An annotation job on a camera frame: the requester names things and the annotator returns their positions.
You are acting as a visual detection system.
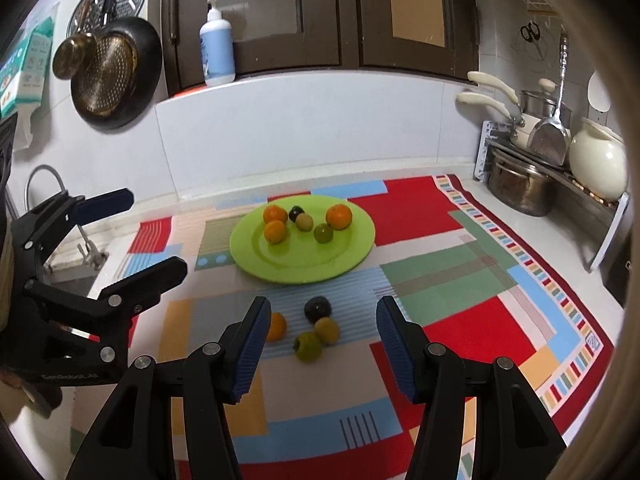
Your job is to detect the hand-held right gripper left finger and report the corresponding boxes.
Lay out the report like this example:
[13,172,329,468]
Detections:
[67,296,273,480]

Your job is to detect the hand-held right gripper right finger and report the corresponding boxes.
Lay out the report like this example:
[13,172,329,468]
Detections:
[376,296,568,480]

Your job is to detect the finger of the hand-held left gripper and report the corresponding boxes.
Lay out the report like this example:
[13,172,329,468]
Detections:
[22,256,188,369]
[10,187,135,263]

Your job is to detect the green plate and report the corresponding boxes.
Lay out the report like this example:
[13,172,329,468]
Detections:
[229,194,376,286]

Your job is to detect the thin gooseneck faucet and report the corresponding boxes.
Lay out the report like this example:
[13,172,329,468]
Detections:
[25,164,108,268]

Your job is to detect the colourful patchwork tablecloth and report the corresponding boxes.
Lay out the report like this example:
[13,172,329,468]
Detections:
[65,174,615,480]

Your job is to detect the stainless steel sink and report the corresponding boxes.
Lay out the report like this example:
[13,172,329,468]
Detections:
[45,260,103,303]

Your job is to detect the white paper towel sheet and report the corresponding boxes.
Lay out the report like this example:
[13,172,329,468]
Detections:
[14,105,41,152]

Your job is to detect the black frying pan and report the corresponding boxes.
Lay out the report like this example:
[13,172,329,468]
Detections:
[70,16,163,130]

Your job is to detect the small brass pot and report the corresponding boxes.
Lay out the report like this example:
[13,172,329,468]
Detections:
[52,31,96,81]

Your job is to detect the green paper towel package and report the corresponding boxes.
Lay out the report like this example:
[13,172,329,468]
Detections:
[0,15,55,118]

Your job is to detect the white blue pump bottle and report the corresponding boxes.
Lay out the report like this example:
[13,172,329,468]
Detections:
[199,0,236,87]

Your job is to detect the large steel pot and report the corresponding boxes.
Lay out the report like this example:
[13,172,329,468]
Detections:
[487,146,558,217]

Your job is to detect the white metal dish rack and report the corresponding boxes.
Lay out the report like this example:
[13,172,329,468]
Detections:
[472,120,631,273]

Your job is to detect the metal spatula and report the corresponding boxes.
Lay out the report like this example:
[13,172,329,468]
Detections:
[527,32,573,168]

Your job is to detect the cream ceramic jug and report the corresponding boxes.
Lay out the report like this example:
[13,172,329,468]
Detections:
[569,117,628,201]

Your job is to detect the lidded steel pot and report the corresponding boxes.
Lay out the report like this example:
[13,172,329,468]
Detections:
[520,78,573,121]

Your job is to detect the white rice paddle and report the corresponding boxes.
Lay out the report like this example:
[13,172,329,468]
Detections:
[586,70,612,113]

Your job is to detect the black scissors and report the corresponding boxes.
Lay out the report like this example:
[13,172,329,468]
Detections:
[520,22,543,61]

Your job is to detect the cream-handled saucepan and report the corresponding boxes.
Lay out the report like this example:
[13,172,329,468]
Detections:
[467,71,523,111]
[456,91,538,151]

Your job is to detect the dark wooden window frame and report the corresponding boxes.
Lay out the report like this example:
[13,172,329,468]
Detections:
[160,0,483,98]

